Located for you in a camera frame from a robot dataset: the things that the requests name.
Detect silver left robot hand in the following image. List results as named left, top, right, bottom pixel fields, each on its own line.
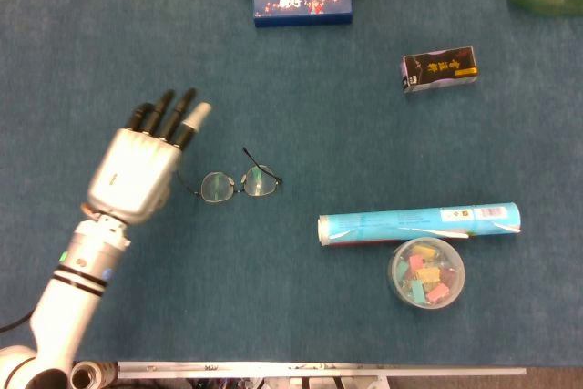
left=80, top=87, right=214, bottom=227

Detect thin-framed eyeglasses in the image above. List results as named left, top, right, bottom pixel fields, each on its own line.
left=175, top=146, right=284, bottom=204

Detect blue felt table cloth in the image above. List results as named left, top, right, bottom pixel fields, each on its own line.
left=0, top=0, right=583, bottom=363

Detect blue printed long box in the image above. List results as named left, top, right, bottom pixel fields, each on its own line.
left=252, top=0, right=354, bottom=28

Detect light blue wrap roll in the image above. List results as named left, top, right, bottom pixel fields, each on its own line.
left=317, top=201, right=522, bottom=249

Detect black small carton box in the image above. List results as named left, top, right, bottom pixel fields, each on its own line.
left=401, top=45, right=479, bottom=95

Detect clear round plastic tub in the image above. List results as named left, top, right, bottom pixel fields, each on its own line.
left=387, top=237, right=466, bottom=310

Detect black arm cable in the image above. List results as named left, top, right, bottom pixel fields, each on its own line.
left=0, top=310, right=36, bottom=332

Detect aluminium table edge rail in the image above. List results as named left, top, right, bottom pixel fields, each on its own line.
left=117, top=360, right=527, bottom=380

